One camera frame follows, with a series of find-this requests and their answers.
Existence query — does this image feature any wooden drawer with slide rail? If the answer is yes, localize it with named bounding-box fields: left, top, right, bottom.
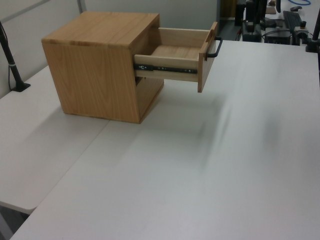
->
left=133, top=21, right=219, bottom=94

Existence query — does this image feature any wooden cabinet box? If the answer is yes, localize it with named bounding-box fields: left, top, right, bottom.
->
left=41, top=11, right=165, bottom=125

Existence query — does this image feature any black equipment base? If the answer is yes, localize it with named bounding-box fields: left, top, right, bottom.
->
left=241, top=19, right=266, bottom=42

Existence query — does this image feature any black keyboard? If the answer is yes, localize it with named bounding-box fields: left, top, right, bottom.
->
left=283, top=10, right=304, bottom=30

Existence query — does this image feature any emergency stop button box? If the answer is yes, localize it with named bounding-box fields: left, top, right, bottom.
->
left=292, top=20, right=311, bottom=38

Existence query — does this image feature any black drawer handle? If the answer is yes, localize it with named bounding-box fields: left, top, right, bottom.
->
left=207, top=36, right=223, bottom=59

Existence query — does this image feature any black camera stand pole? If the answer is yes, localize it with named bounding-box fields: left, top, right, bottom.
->
left=0, top=21, right=31, bottom=92

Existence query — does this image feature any black clamp mount pole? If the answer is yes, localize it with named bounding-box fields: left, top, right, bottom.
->
left=305, top=0, right=320, bottom=53

